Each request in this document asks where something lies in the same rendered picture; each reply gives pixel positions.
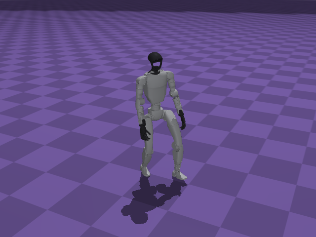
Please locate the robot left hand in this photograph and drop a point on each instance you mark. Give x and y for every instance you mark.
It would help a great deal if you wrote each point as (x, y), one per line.
(181, 114)

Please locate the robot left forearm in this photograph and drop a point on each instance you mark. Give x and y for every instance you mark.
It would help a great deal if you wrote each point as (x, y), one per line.
(177, 103)

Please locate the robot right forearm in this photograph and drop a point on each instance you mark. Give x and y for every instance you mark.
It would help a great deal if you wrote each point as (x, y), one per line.
(140, 111)

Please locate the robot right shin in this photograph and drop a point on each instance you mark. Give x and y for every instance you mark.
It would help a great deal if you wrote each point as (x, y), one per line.
(146, 159)

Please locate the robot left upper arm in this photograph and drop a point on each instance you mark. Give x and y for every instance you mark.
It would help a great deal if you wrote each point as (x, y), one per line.
(171, 83)

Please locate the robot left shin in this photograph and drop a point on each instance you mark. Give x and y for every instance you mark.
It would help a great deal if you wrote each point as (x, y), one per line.
(177, 156)

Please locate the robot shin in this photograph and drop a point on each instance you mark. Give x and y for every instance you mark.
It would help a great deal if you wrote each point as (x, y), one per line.
(146, 159)
(177, 156)

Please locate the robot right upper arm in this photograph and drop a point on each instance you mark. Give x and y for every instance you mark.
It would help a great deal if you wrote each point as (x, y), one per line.
(140, 82)

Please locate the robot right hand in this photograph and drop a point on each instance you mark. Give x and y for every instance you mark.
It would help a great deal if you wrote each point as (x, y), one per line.
(143, 131)

